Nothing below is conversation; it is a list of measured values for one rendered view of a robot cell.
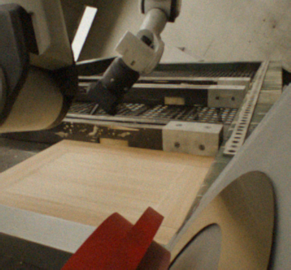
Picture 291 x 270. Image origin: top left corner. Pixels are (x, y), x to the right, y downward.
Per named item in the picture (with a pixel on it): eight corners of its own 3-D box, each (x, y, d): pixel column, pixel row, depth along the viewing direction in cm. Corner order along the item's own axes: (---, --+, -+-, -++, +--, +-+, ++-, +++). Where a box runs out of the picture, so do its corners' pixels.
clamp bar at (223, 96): (242, 110, 102) (245, 38, 94) (-4, 97, 148) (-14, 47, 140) (245, 103, 111) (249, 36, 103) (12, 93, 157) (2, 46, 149)
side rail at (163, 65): (260, 79, 195) (262, 62, 192) (115, 77, 238) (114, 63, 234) (261, 77, 202) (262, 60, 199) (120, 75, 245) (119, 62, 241)
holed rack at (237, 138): (239, 157, 54) (239, 154, 54) (223, 155, 55) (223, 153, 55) (269, 60, 197) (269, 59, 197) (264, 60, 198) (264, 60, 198)
